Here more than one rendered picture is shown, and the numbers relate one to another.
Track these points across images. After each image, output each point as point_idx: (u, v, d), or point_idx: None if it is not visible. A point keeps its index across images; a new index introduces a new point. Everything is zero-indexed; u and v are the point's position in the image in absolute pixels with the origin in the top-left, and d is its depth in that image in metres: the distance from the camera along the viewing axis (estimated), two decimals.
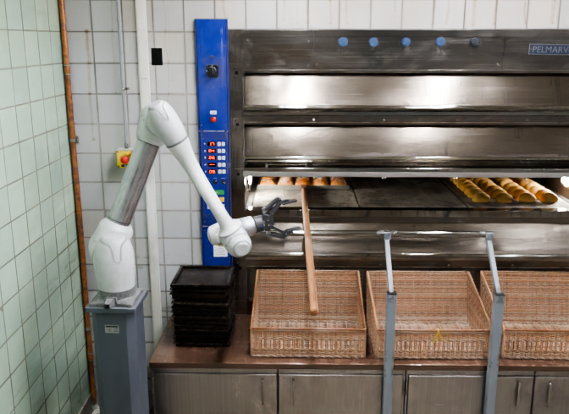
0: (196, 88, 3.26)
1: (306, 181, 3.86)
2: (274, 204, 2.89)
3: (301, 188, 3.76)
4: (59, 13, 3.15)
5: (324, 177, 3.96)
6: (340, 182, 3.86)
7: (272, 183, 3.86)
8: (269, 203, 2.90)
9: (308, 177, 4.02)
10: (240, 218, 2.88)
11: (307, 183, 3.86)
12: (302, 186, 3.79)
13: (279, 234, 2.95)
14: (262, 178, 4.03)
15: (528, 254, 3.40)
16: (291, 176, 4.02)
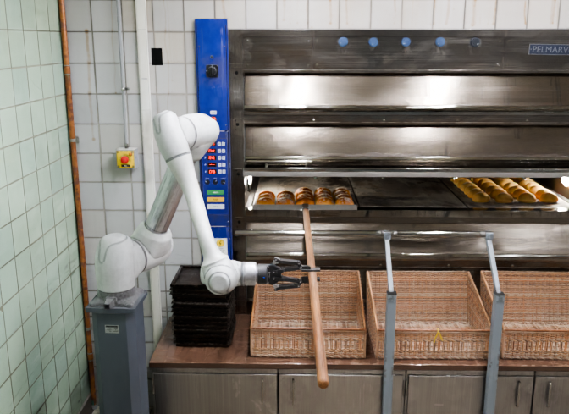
0: (196, 88, 3.26)
1: (307, 200, 3.41)
2: (290, 264, 2.41)
3: (302, 209, 3.31)
4: (59, 13, 3.15)
5: (329, 195, 3.51)
6: (347, 201, 3.41)
7: (269, 202, 3.41)
8: (286, 259, 2.42)
9: (311, 195, 3.57)
10: (244, 262, 2.43)
11: (309, 202, 3.41)
12: (304, 206, 3.33)
13: (291, 284, 2.44)
14: (257, 195, 3.58)
15: (528, 254, 3.40)
16: (291, 194, 3.57)
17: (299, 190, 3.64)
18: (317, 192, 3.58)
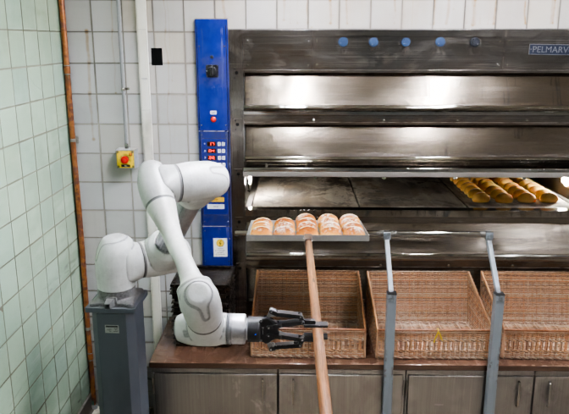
0: (196, 88, 3.26)
1: (310, 229, 2.89)
2: (290, 317, 1.88)
3: (305, 240, 2.79)
4: (59, 13, 3.15)
5: (336, 223, 2.99)
6: (357, 231, 2.89)
7: (265, 232, 2.89)
8: (284, 311, 1.89)
9: (314, 223, 3.05)
10: (230, 312, 1.91)
11: (312, 232, 2.89)
12: (306, 237, 2.81)
13: (290, 343, 1.91)
14: (252, 223, 3.06)
15: (528, 254, 3.40)
16: (291, 222, 3.05)
17: (300, 218, 3.12)
18: (322, 220, 3.06)
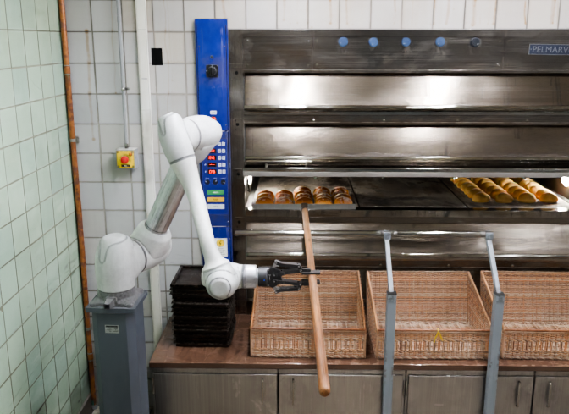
0: (196, 88, 3.26)
1: (306, 199, 3.42)
2: (290, 267, 2.43)
3: (301, 208, 3.32)
4: (59, 13, 3.15)
5: (328, 194, 3.51)
6: (346, 201, 3.42)
7: (268, 202, 3.42)
8: (286, 262, 2.44)
9: (309, 194, 3.57)
10: (244, 264, 2.45)
11: (308, 201, 3.42)
12: (303, 206, 3.35)
13: (291, 287, 2.46)
14: (256, 195, 3.58)
15: (528, 254, 3.40)
16: (290, 193, 3.58)
17: (297, 190, 3.65)
18: (317, 191, 3.58)
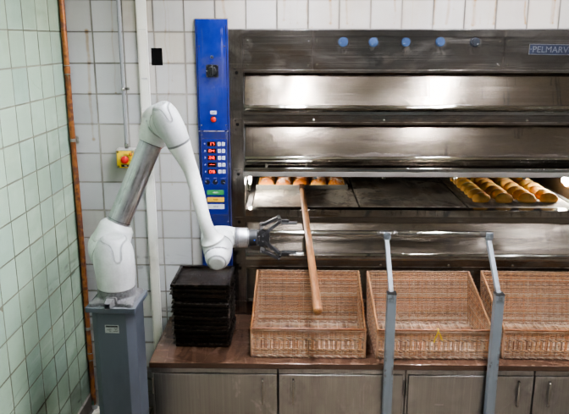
0: (196, 88, 3.26)
1: (303, 180, 3.88)
2: (273, 222, 2.84)
3: (300, 188, 3.77)
4: (59, 13, 3.15)
5: (323, 176, 3.96)
6: (339, 182, 3.87)
7: (270, 183, 3.87)
8: (268, 219, 2.85)
9: (306, 177, 4.03)
10: (237, 227, 2.87)
11: (305, 182, 3.87)
12: (301, 186, 3.79)
13: (273, 254, 2.89)
14: (260, 178, 4.04)
15: (528, 254, 3.40)
16: (290, 176, 4.03)
17: None
18: None
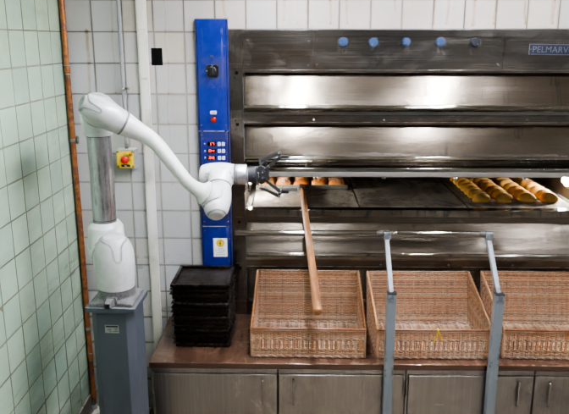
0: (196, 88, 3.26)
1: (303, 180, 3.88)
2: (273, 157, 2.77)
3: (300, 188, 3.77)
4: (59, 13, 3.15)
5: (323, 176, 3.96)
6: (339, 182, 3.87)
7: None
8: (268, 156, 2.78)
9: (306, 177, 4.03)
10: (236, 163, 2.80)
11: (305, 182, 3.87)
12: (301, 186, 3.79)
13: (273, 191, 2.82)
14: None
15: (528, 254, 3.40)
16: (290, 176, 4.03)
17: None
18: None
